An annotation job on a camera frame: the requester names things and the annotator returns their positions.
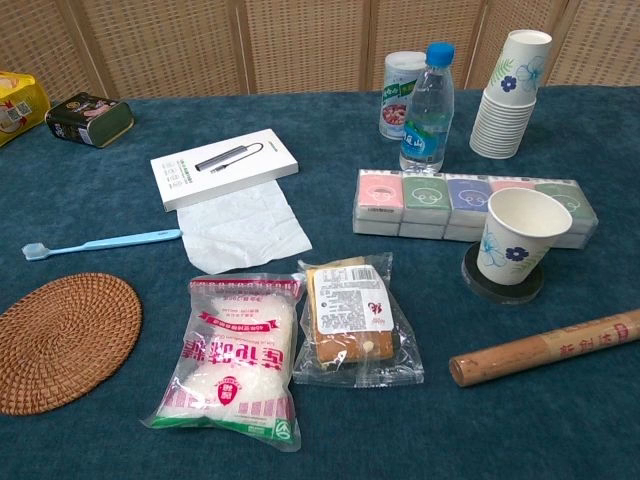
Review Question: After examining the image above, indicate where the white floral paper cup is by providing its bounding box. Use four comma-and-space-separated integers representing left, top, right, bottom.
475, 187, 574, 287

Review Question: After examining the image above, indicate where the white-lidded porridge can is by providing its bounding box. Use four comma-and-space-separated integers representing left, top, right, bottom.
378, 50, 428, 141

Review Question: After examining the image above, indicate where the round woven rattan coaster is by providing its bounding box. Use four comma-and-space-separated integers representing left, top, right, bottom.
0, 272, 144, 417

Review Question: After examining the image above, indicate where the wooden rolling pin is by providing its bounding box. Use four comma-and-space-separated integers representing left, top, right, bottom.
448, 308, 640, 388

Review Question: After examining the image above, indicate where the black round puck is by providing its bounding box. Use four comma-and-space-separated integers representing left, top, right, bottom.
460, 242, 546, 305

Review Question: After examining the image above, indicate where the clear bag of sugar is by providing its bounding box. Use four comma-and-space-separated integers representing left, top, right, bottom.
140, 273, 306, 454

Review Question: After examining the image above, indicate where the stack of floral paper cups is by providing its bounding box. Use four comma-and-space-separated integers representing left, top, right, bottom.
468, 29, 553, 160

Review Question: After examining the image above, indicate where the white paper napkin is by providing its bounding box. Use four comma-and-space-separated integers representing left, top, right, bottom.
175, 179, 314, 276

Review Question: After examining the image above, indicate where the dark green tin can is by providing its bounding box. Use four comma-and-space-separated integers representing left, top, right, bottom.
44, 92, 135, 149

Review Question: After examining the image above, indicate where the multicolour pocket tissue multipack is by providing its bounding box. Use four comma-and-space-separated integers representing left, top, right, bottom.
351, 168, 599, 250

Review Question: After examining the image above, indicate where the white usb hub box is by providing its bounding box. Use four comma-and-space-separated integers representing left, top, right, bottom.
150, 128, 300, 213

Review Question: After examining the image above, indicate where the yellow snack package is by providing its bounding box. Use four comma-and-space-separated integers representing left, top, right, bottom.
0, 71, 52, 149

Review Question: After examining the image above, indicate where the wooden rattan folding screen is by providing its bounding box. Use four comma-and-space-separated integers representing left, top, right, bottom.
0, 0, 640, 101

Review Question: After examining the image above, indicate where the plastic-wrapped cake slice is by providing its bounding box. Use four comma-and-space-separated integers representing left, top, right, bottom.
291, 252, 425, 389

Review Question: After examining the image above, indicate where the light blue toothbrush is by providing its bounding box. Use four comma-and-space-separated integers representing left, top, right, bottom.
21, 228, 182, 263

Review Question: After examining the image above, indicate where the blue-capped water bottle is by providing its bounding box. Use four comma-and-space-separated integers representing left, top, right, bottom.
398, 42, 456, 175

